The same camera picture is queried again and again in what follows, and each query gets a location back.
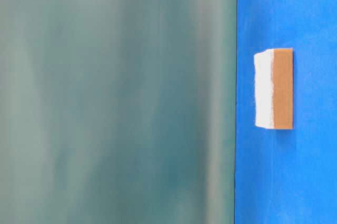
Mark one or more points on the orange and white sponge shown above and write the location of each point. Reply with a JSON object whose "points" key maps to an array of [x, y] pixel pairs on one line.
{"points": [[273, 89]]}

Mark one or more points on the green blurred foreground panel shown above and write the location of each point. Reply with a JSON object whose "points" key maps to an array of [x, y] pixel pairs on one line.
{"points": [[118, 111]]}

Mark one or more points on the blue table cloth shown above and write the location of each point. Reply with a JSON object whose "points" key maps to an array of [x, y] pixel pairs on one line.
{"points": [[287, 176]]}

